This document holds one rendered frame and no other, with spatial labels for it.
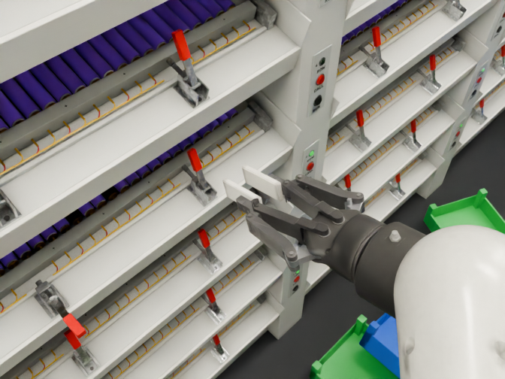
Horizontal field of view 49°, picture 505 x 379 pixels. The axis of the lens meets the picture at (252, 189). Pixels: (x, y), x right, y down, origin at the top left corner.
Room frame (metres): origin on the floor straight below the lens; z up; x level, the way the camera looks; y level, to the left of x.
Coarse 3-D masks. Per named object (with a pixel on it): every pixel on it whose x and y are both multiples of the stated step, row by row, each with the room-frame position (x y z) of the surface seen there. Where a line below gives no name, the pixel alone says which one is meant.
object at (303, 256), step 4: (296, 244) 0.36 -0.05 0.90; (296, 248) 0.35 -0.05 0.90; (300, 248) 0.36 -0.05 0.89; (300, 252) 0.35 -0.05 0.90; (304, 252) 0.35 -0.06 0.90; (308, 252) 0.35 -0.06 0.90; (300, 256) 0.34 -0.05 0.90; (304, 256) 0.34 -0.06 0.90; (308, 256) 0.34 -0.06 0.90; (312, 256) 0.34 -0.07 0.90; (316, 256) 0.34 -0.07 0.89; (320, 256) 0.34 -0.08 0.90; (288, 260) 0.34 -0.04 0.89; (296, 260) 0.34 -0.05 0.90; (300, 260) 0.34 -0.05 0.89; (304, 260) 0.34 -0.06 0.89; (308, 260) 0.34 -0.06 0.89; (292, 264) 0.34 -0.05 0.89; (296, 264) 0.34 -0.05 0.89; (300, 264) 0.34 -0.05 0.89
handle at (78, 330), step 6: (54, 300) 0.35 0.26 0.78; (54, 306) 0.34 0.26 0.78; (60, 306) 0.34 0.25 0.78; (60, 312) 0.33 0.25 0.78; (66, 312) 0.33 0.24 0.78; (66, 318) 0.32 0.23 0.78; (72, 318) 0.32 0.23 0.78; (66, 324) 0.32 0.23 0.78; (72, 324) 0.32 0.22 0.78; (78, 324) 0.31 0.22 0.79; (72, 330) 0.31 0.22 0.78; (78, 330) 0.31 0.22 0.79; (84, 330) 0.31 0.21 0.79; (78, 336) 0.30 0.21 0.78
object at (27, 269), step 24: (240, 120) 0.67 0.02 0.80; (216, 144) 0.63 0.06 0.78; (168, 168) 0.56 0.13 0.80; (144, 192) 0.52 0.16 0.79; (168, 192) 0.54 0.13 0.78; (96, 216) 0.47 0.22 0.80; (72, 240) 0.43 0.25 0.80; (24, 264) 0.39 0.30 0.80; (48, 264) 0.41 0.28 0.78; (0, 288) 0.36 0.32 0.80; (0, 312) 0.34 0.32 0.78
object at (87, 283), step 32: (256, 96) 0.71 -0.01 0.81; (256, 128) 0.68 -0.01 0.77; (288, 128) 0.66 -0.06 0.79; (256, 160) 0.62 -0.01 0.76; (160, 192) 0.54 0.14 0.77; (224, 192) 0.55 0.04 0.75; (160, 224) 0.49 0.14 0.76; (192, 224) 0.50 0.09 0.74; (64, 256) 0.42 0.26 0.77; (96, 256) 0.43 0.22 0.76; (128, 256) 0.43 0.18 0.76; (32, 288) 0.38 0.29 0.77; (64, 288) 0.38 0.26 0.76; (96, 288) 0.38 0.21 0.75; (0, 320) 0.33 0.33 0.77; (32, 320) 0.33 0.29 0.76; (0, 352) 0.29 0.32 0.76; (32, 352) 0.31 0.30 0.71
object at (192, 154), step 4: (192, 148) 0.56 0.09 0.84; (188, 152) 0.55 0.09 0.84; (192, 152) 0.56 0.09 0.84; (196, 152) 0.56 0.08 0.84; (192, 156) 0.55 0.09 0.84; (196, 156) 0.56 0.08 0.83; (192, 160) 0.55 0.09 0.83; (196, 160) 0.55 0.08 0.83; (192, 164) 0.55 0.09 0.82; (196, 164) 0.55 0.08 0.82; (200, 164) 0.55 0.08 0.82; (196, 168) 0.55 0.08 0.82; (200, 168) 0.55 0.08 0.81; (196, 172) 0.55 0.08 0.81; (200, 172) 0.55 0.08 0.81; (200, 176) 0.55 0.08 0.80; (200, 180) 0.54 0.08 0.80; (204, 180) 0.55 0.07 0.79; (200, 184) 0.54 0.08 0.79; (204, 184) 0.54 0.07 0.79; (204, 188) 0.54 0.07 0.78
